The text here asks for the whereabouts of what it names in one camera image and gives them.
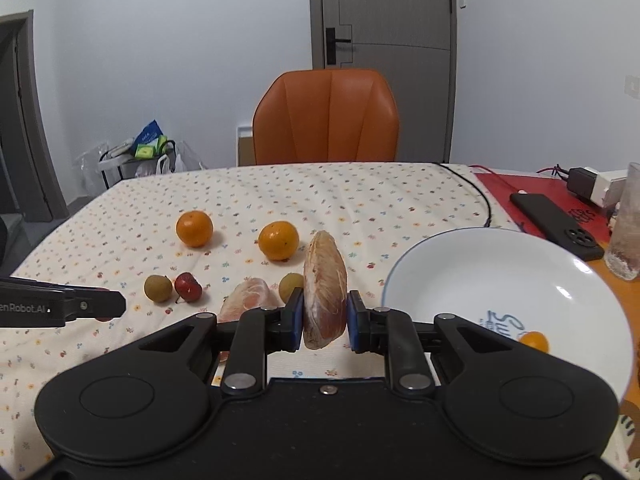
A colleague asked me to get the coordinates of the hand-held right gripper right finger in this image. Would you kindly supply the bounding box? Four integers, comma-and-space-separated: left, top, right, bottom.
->
346, 290, 548, 394

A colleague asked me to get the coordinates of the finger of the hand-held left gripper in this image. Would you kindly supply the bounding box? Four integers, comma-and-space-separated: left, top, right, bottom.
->
64, 285, 127, 326

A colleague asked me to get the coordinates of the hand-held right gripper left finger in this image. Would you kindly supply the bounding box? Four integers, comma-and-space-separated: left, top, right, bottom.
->
122, 287, 306, 394

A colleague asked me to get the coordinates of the green-brown longan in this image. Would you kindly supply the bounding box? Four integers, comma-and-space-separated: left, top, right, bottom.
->
278, 272, 305, 303
144, 274, 174, 304

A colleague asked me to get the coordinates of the large peeled pomelo segment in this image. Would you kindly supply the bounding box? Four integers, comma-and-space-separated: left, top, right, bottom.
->
303, 230, 349, 351

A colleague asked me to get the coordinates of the small peeled pomelo segment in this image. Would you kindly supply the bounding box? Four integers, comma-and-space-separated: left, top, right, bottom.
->
218, 277, 282, 324

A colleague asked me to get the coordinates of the orange with dark spots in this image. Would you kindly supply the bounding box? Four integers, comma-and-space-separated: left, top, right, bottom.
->
257, 220, 300, 262

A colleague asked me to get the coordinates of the white plate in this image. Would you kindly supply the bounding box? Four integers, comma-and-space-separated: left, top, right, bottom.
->
381, 227, 634, 403

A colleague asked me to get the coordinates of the small orange kumquat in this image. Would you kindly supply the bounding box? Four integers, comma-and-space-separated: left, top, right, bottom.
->
518, 330, 550, 353

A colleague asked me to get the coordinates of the plain orange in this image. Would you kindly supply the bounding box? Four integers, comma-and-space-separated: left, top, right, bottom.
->
175, 210, 214, 248

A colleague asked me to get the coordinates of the floral tablecloth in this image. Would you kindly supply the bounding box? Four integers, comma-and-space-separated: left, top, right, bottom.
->
0, 162, 524, 466

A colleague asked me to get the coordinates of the white plastic bag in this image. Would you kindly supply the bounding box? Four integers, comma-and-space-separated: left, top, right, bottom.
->
135, 154, 189, 179

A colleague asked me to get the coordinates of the blue packet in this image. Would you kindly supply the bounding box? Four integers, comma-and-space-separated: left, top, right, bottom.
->
133, 119, 169, 158

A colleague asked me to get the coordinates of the red mat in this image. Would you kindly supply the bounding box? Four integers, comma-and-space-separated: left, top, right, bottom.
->
472, 169, 614, 247

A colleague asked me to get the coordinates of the orange leather chair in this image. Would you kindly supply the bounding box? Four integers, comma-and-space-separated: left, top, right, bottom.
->
252, 68, 401, 166

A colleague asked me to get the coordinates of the black smartphone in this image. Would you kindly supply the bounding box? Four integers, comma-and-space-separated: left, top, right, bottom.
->
509, 191, 605, 261

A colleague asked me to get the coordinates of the black charger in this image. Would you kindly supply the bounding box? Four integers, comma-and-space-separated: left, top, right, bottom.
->
566, 166, 594, 197

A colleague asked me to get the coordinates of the orange printed table mat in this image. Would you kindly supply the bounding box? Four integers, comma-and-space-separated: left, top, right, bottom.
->
575, 240, 640, 480

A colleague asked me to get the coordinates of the clear drinking glass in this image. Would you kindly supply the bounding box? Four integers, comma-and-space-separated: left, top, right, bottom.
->
604, 162, 640, 281

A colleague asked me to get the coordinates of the grey door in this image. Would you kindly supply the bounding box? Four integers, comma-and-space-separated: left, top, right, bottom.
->
309, 0, 459, 164

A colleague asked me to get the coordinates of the black wire rack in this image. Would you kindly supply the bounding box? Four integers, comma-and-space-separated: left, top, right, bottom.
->
97, 140, 179, 192

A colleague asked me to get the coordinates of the black cable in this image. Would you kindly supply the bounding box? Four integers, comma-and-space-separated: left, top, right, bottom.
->
432, 162, 494, 229

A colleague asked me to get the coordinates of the dark doorway frame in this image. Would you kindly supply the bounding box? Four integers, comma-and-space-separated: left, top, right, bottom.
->
0, 9, 69, 224

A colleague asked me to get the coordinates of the red cable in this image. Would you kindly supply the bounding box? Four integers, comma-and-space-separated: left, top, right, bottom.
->
467, 162, 571, 179

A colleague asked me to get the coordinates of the black door handle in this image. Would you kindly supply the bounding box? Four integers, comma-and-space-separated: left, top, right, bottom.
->
325, 27, 354, 66

